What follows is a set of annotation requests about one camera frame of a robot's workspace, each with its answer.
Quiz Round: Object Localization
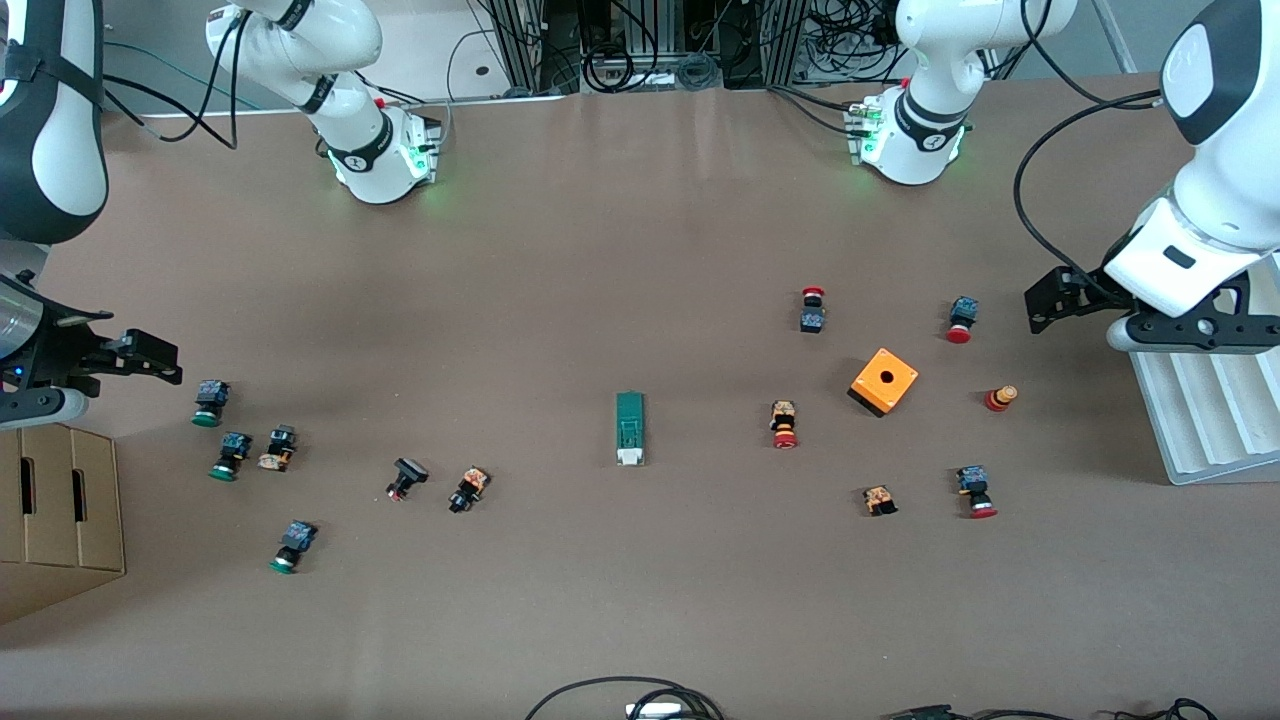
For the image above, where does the green load switch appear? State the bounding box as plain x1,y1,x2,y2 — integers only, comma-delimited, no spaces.
615,391,648,468

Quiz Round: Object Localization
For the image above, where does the green push button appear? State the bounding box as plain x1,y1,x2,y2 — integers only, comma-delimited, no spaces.
268,520,319,575
208,431,253,482
191,379,231,429

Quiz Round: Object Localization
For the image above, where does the light grey ribbed tray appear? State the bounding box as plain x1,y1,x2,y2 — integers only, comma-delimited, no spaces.
1128,345,1280,487

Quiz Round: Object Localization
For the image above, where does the cardboard box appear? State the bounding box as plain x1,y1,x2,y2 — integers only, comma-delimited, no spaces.
0,422,127,626

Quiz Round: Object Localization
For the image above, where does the black square push button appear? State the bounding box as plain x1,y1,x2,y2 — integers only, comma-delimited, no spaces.
385,457,430,502

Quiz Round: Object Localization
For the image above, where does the black selector with orange block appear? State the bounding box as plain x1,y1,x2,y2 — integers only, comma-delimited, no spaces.
448,465,492,515

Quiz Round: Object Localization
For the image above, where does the black switch with orange block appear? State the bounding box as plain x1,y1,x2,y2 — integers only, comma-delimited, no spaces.
257,424,299,473

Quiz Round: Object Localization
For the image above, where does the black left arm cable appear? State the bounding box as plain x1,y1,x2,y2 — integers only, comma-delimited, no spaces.
1013,88,1191,301

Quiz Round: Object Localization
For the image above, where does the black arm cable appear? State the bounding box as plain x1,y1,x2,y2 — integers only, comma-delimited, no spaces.
1013,88,1191,301
100,8,251,151

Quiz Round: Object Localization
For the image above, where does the orange button enclosure box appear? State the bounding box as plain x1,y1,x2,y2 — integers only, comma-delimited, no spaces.
847,347,920,419

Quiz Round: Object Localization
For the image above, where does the aluminium frame bar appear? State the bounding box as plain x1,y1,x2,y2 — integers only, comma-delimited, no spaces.
1090,0,1141,73

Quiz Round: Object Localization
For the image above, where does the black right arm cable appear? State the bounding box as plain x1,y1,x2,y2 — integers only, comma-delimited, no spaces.
100,8,251,151

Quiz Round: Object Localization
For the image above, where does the thin green cable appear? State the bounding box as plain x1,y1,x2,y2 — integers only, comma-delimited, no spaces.
100,40,331,111

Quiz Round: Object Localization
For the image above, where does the black cable bundle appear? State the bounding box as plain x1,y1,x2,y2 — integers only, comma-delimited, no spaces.
883,697,1221,720

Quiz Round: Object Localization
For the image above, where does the equipment rack with cables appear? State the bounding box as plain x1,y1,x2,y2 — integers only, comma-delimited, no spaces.
478,0,906,96

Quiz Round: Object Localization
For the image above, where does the black cable loop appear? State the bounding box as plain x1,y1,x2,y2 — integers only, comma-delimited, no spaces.
524,676,726,720

